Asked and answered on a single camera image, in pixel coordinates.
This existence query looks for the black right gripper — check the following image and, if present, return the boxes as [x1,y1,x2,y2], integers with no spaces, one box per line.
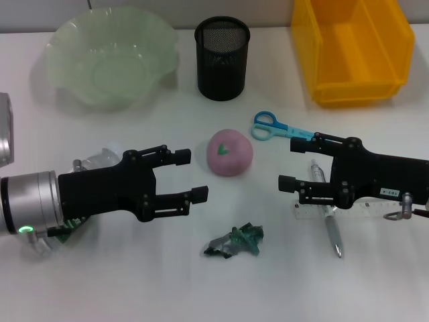
[278,132,429,211]

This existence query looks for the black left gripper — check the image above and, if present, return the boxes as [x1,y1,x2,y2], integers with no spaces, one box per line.
[58,144,210,224]

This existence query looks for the pink peach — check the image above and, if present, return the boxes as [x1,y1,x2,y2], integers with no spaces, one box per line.
[206,129,254,178]

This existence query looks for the small dark object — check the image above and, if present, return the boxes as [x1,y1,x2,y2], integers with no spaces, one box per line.
[203,225,265,260]

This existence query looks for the clear water bottle green label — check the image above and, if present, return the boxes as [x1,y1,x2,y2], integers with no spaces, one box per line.
[21,142,122,260]

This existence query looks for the blue cyan scissors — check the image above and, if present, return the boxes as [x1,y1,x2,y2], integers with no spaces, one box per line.
[250,111,318,142]

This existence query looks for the transparent plastic ruler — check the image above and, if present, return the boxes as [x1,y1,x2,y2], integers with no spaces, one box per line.
[294,199,406,221]

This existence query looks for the silver ballpoint pen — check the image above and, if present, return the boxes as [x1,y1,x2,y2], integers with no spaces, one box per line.
[310,159,345,258]

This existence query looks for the black mesh pen cup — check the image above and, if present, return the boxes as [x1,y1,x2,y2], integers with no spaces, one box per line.
[194,17,251,101]

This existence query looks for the green glass fruit bowl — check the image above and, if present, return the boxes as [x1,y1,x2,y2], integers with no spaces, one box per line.
[45,8,180,113]

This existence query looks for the yellow plastic bin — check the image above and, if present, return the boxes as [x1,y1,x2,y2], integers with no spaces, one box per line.
[290,0,416,109]

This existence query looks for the left gripper cable with connector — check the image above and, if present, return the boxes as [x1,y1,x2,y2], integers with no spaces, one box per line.
[25,224,71,251]

